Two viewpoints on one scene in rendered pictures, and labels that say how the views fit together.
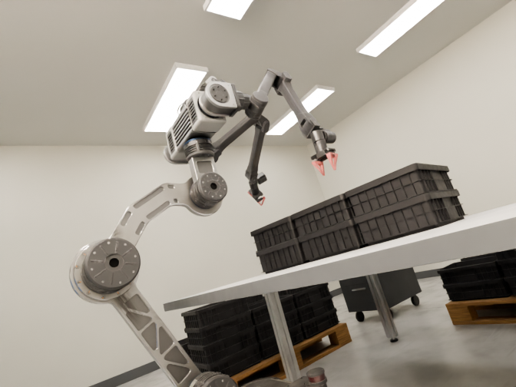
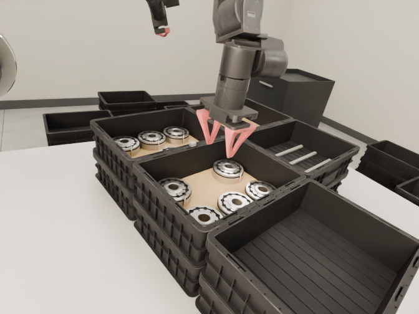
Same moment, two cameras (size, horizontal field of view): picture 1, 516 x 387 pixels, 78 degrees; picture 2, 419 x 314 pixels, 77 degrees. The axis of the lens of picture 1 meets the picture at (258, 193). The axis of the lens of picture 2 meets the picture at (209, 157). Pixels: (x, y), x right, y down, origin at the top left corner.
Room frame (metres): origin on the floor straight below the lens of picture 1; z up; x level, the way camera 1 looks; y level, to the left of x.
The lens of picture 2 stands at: (0.93, -0.32, 1.31)
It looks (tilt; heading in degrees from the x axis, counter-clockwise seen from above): 29 degrees down; 1
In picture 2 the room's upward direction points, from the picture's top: 9 degrees clockwise
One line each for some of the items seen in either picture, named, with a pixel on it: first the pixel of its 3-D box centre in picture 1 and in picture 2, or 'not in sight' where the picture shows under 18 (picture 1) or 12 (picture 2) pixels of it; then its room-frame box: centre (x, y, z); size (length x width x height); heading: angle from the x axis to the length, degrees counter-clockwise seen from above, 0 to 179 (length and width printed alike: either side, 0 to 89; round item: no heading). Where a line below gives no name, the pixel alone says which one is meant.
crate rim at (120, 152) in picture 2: (293, 223); (163, 130); (1.74, -0.14, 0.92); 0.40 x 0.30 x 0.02; 137
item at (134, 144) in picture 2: not in sight; (124, 142); (1.72, -0.01, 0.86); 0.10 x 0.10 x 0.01
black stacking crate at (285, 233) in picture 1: (296, 232); (163, 143); (1.74, -0.14, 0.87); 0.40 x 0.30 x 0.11; 137
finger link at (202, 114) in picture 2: (322, 164); (217, 126); (1.42, -0.32, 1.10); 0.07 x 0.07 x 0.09; 46
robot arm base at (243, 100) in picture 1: (237, 100); not in sight; (1.28, -0.03, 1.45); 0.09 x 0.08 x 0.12; 37
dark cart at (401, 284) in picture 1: (372, 268); (279, 121); (3.38, -0.90, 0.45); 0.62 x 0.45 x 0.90; 127
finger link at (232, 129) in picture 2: (329, 161); (229, 133); (1.40, -0.35, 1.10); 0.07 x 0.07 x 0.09; 46
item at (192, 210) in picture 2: not in sight; (203, 219); (1.41, -0.33, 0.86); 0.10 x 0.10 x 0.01
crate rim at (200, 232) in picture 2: (339, 205); (222, 173); (1.54, -0.36, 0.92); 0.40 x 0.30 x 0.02; 137
